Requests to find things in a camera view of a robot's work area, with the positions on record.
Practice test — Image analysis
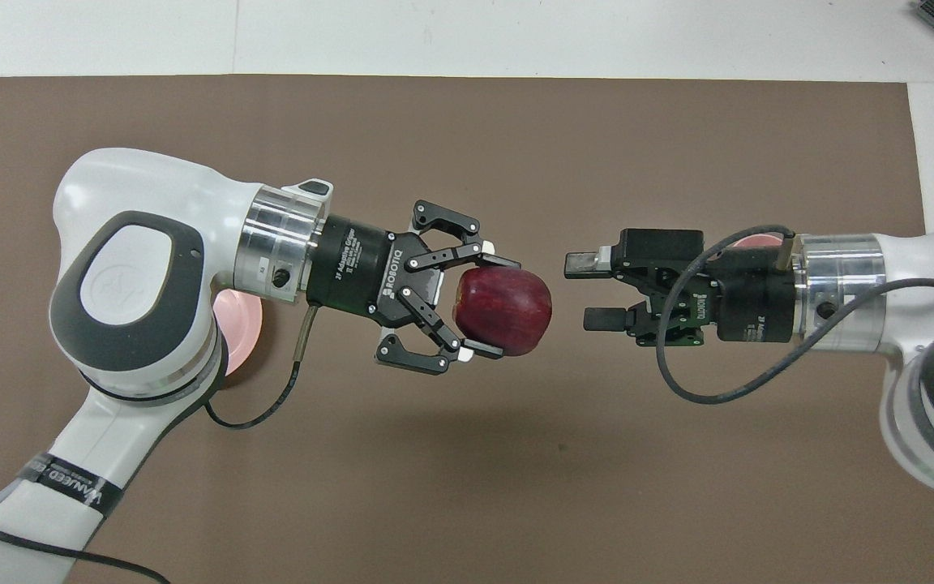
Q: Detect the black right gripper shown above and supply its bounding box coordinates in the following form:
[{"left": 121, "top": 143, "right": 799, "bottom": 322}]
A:
[{"left": 563, "top": 228, "right": 799, "bottom": 348}]

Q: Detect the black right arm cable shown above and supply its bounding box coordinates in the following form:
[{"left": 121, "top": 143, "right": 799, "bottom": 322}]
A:
[{"left": 656, "top": 225, "right": 934, "bottom": 406}]

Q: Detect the red apple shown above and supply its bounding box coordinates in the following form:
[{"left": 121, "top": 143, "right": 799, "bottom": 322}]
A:
[{"left": 452, "top": 265, "right": 554, "bottom": 359}]

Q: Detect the brown table mat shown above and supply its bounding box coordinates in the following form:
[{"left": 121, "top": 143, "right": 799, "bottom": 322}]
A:
[{"left": 0, "top": 75, "right": 934, "bottom": 584}]

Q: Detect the pink plate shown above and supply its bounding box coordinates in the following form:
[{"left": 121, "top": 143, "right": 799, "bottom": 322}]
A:
[{"left": 212, "top": 288, "right": 266, "bottom": 389}]

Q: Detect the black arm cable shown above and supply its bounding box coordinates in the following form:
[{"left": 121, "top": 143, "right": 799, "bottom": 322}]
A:
[
  {"left": 0, "top": 302, "right": 319, "bottom": 584},
  {"left": 656, "top": 225, "right": 934, "bottom": 406}
]

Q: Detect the pink bowl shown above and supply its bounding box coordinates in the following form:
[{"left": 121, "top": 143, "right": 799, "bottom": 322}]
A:
[{"left": 731, "top": 230, "right": 790, "bottom": 250}]

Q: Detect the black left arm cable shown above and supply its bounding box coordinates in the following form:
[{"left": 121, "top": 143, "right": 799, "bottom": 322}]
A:
[{"left": 0, "top": 302, "right": 319, "bottom": 584}]

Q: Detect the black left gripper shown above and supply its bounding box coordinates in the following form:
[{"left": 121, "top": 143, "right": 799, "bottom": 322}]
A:
[{"left": 305, "top": 198, "right": 523, "bottom": 376}]

